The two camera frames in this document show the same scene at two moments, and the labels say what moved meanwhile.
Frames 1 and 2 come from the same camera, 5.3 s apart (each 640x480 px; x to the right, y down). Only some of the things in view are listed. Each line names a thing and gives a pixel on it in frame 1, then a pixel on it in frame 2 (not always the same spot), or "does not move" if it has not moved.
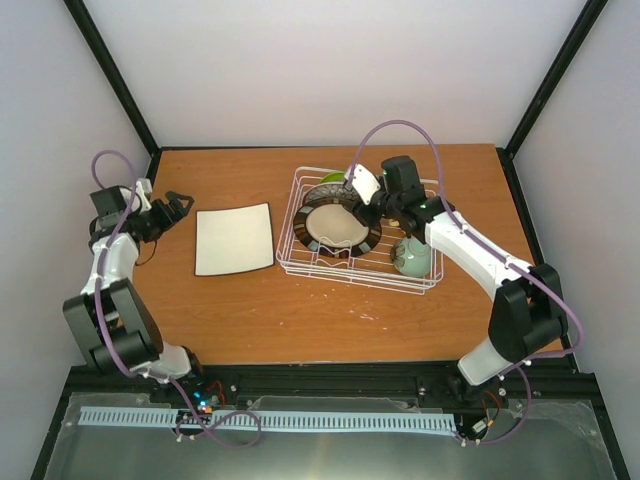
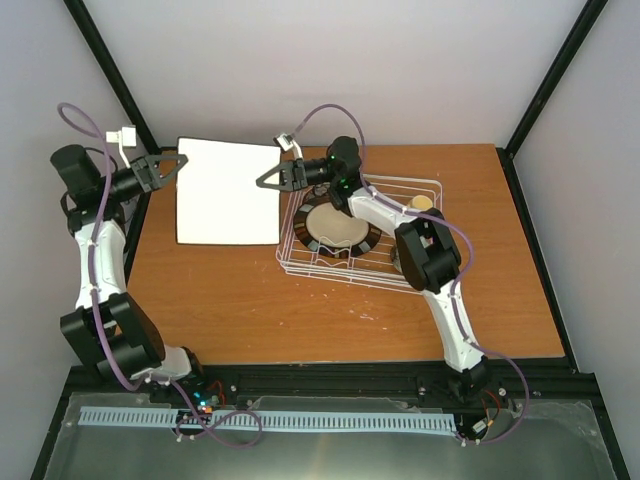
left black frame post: (116, 77) does not move
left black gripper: (167, 220) to (147, 162)
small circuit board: (206, 402) does not move
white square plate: (233, 240) to (218, 199)
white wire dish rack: (330, 233) does not move
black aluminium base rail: (554, 379) does not move
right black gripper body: (391, 203) to (302, 181)
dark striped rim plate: (333, 228) does not move
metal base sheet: (560, 440) does not move
